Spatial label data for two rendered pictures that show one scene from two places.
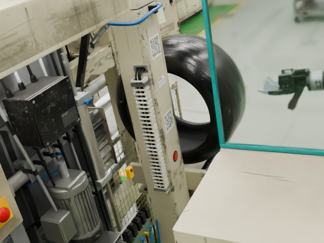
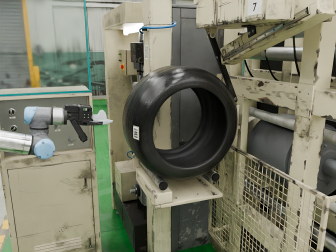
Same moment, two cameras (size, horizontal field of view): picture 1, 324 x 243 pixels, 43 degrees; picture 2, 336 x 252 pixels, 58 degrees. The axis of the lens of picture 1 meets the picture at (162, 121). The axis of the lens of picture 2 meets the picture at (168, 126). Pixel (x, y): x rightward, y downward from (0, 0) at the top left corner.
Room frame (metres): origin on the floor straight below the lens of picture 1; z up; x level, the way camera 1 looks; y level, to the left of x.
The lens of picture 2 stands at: (2.62, -1.30, 1.54)
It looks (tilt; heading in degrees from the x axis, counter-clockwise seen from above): 14 degrees down; 130
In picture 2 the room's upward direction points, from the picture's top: straight up
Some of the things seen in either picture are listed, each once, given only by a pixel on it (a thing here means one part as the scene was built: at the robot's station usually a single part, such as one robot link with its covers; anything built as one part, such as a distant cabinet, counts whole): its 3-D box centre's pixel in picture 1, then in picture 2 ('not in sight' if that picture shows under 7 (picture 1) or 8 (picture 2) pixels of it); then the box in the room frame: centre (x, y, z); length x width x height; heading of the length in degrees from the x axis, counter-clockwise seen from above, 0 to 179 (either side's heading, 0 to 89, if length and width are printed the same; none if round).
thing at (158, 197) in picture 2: not in sight; (152, 183); (1.60, -0.20, 0.83); 0.36 x 0.09 x 0.06; 150
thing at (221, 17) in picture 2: not in sight; (246, 9); (1.92, 0.11, 1.71); 0.61 x 0.25 x 0.15; 150
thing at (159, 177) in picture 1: (152, 137); not in sight; (1.35, 0.05, 1.19); 0.05 x 0.04 x 0.48; 60
